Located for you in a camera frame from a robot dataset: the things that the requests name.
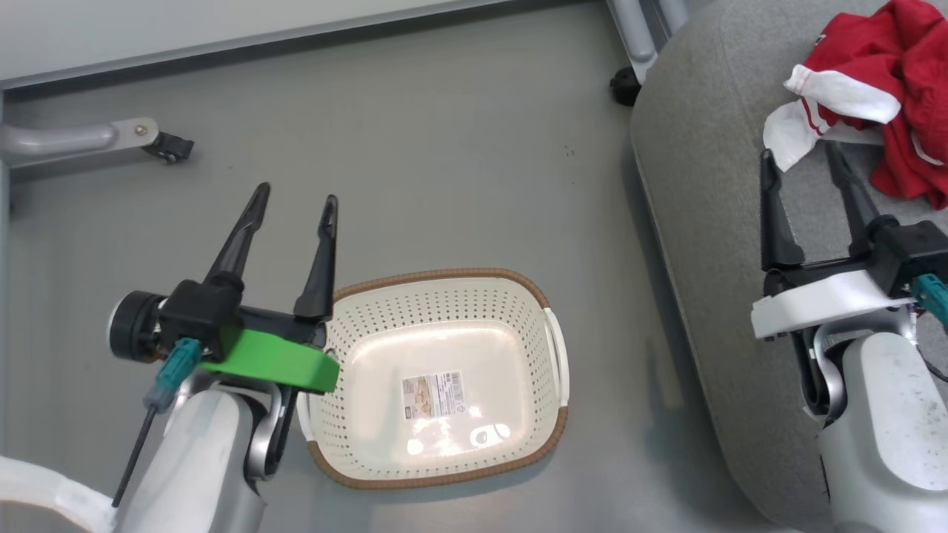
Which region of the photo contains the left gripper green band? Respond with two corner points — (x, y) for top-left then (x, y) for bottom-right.
(107, 182), (341, 394)

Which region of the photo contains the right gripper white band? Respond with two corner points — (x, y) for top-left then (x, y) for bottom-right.
(750, 141), (916, 342)

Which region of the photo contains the red and white garment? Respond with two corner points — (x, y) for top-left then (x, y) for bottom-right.
(763, 0), (948, 210)

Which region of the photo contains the cream perforated laundry basket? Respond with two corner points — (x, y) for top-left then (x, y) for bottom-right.
(296, 268), (571, 490)

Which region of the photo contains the grey fabric sofa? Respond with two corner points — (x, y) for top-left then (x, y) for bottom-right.
(631, 0), (948, 533)

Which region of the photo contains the paper barcode sticker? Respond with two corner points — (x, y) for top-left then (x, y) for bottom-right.
(401, 370), (467, 420)

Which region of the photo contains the white tape strip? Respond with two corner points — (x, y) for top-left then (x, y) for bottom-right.
(0, 455), (117, 533)

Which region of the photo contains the grey metal frame leg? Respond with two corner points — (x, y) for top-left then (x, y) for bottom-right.
(0, 117), (160, 168)
(606, 0), (691, 84)

